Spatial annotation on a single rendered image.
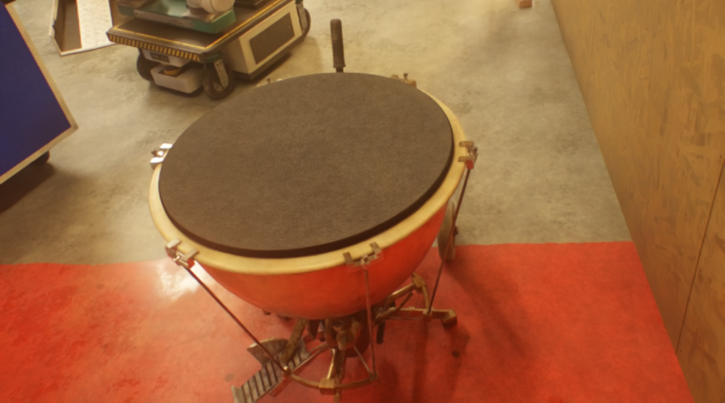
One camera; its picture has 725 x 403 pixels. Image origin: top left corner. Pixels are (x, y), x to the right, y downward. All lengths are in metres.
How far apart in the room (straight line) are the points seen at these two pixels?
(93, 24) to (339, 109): 3.12
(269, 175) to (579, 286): 1.16
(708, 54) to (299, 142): 0.92
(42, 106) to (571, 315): 2.22
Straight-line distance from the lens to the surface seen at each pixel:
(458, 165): 1.36
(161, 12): 3.41
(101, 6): 4.66
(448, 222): 2.10
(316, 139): 1.46
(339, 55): 1.77
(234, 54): 3.36
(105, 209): 2.89
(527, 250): 2.27
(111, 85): 3.84
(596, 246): 2.31
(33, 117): 3.03
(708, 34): 1.66
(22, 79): 2.99
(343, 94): 1.60
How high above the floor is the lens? 1.62
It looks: 38 degrees down
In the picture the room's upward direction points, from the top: 9 degrees counter-clockwise
